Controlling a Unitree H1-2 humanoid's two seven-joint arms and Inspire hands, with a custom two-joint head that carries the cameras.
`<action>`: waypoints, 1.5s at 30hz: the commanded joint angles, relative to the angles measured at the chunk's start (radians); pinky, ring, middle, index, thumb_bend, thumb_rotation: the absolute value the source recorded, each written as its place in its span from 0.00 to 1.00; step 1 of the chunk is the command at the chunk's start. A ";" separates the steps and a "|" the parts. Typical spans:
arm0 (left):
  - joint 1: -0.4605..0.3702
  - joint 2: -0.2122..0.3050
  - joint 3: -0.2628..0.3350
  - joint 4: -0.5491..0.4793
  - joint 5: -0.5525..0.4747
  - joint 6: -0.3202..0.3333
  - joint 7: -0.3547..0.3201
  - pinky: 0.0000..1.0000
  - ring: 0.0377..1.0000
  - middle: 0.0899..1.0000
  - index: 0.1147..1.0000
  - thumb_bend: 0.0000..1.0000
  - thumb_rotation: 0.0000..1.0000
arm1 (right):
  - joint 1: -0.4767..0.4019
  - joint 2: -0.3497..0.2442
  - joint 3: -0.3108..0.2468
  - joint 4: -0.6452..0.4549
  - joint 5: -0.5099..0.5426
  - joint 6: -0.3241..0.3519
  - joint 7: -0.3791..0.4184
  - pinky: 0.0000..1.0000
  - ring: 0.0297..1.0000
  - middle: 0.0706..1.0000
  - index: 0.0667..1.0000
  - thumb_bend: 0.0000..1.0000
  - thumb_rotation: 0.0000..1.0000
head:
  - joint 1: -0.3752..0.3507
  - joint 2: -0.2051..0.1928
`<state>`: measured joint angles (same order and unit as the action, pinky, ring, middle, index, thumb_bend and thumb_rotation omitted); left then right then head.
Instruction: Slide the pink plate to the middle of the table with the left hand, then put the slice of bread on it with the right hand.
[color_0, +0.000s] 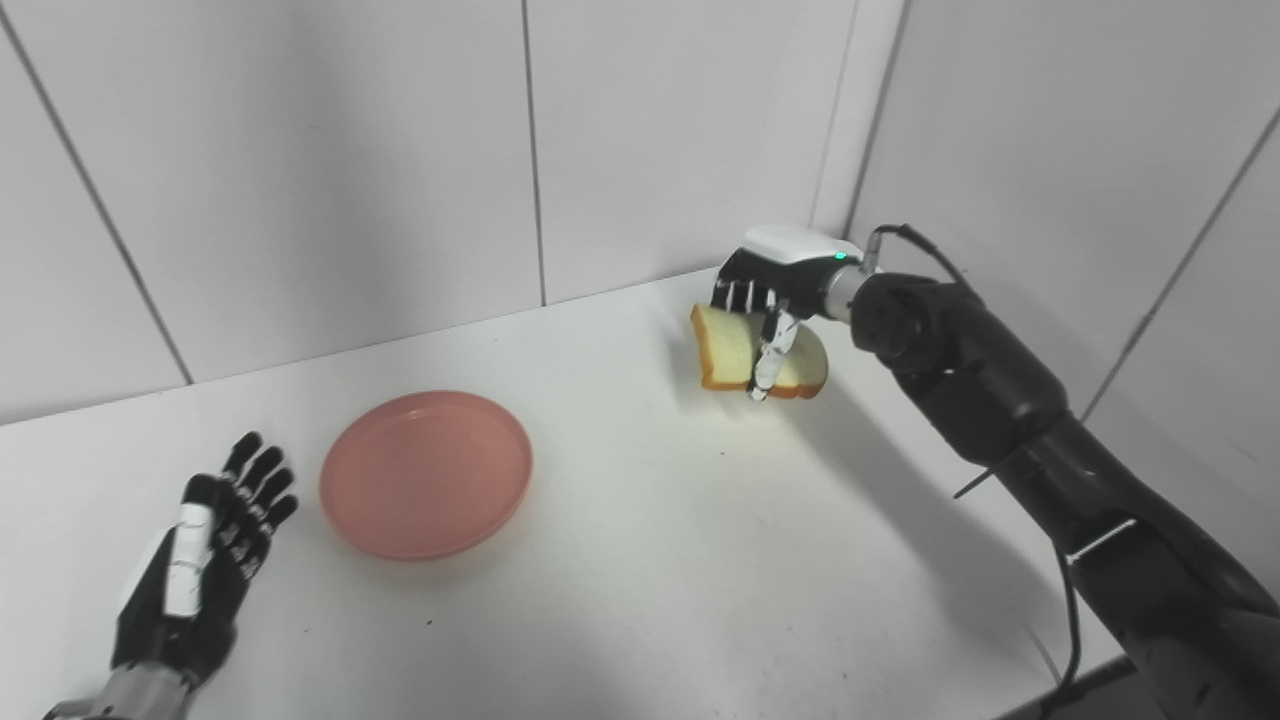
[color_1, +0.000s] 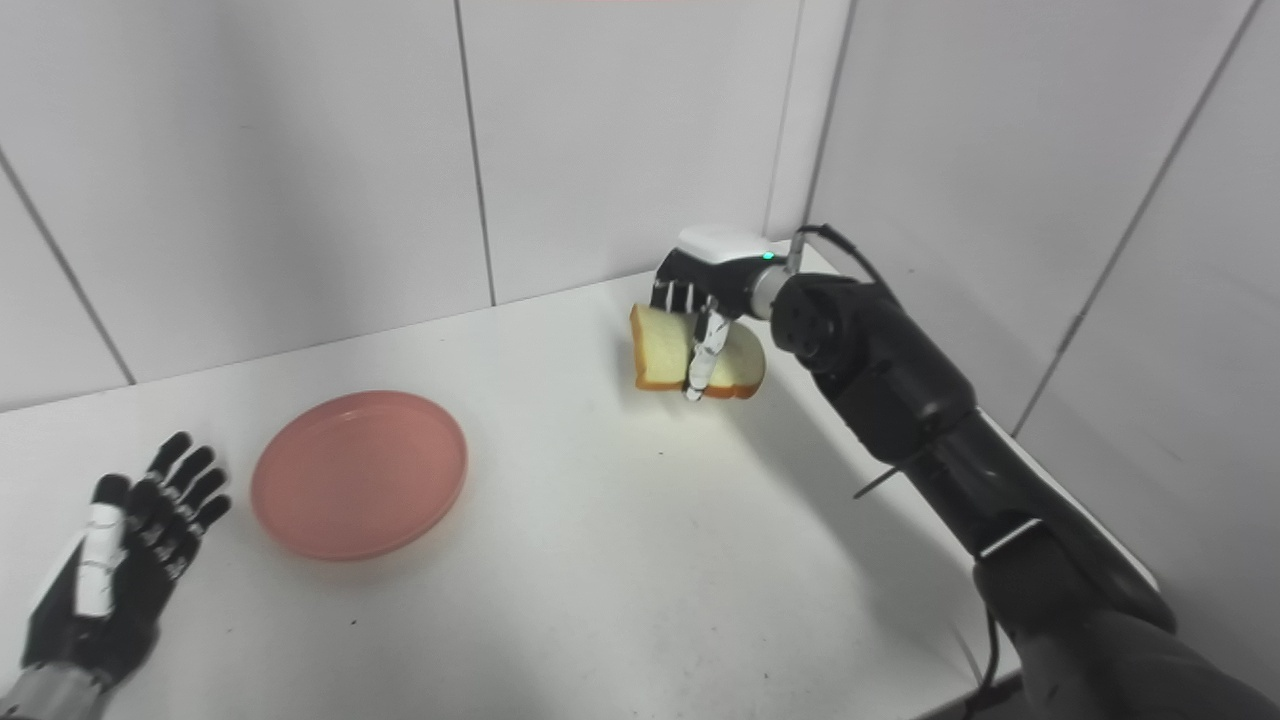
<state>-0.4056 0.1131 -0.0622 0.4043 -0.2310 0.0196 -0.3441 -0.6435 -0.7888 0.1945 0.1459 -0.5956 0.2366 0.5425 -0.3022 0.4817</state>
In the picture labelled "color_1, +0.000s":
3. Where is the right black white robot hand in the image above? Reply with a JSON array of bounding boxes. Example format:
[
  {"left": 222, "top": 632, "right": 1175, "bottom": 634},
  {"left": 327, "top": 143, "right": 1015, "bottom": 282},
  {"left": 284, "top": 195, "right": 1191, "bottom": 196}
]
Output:
[{"left": 650, "top": 225, "right": 791, "bottom": 403}]

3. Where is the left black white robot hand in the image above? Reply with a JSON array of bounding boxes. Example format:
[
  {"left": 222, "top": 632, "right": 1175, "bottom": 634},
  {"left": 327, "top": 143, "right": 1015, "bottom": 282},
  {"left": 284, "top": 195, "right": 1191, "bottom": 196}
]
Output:
[{"left": 20, "top": 431, "right": 233, "bottom": 691}]

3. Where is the slice of bread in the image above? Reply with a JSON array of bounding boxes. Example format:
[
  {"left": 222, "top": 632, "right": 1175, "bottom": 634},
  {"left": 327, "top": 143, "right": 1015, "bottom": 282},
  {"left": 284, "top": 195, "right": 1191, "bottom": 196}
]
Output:
[{"left": 629, "top": 303, "right": 768, "bottom": 401}]

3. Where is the pink round plate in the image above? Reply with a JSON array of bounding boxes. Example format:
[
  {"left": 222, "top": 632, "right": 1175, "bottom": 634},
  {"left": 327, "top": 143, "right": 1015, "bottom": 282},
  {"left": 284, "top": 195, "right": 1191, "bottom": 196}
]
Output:
[{"left": 250, "top": 390, "right": 469, "bottom": 562}]

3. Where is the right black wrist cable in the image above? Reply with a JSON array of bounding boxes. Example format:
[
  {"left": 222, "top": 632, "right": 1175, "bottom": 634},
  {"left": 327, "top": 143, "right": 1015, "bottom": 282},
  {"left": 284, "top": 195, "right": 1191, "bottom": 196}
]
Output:
[{"left": 788, "top": 224, "right": 1003, "bottom": 720}]

